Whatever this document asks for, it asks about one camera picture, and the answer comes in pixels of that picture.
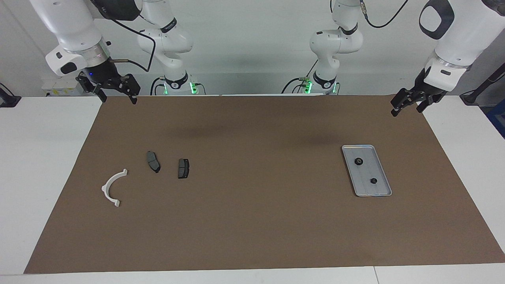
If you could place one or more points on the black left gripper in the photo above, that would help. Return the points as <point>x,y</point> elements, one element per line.
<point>430,92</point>

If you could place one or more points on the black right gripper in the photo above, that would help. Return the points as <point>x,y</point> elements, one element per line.
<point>104,77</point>

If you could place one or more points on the dark grey rectangular brake pad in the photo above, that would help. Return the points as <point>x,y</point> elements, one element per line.
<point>183,169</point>

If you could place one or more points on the silver metal tray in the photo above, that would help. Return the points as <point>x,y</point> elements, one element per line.
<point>379,190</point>

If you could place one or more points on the large black bearing gear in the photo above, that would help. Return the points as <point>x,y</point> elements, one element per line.
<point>358,161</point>

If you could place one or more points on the small black bearing gear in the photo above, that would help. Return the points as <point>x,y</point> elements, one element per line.
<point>373,181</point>

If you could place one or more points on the black table clamp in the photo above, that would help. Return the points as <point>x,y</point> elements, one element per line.
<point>8,100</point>

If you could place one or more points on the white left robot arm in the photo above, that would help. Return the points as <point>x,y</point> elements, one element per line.
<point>461,35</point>

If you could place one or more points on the dark grey curved brake pad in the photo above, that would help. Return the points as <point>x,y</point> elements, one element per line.
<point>152,161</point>

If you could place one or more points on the blue box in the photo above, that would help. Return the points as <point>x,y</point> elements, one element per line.
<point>498,120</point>

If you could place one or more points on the white power box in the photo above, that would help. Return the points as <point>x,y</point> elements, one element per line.
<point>63,86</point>

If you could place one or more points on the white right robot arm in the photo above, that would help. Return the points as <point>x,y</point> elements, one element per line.
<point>71,23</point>

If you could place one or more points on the white semicircular plastic bracket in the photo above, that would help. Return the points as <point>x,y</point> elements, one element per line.
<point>105,190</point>

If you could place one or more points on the brown table mat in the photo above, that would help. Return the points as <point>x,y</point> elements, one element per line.
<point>252,221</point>

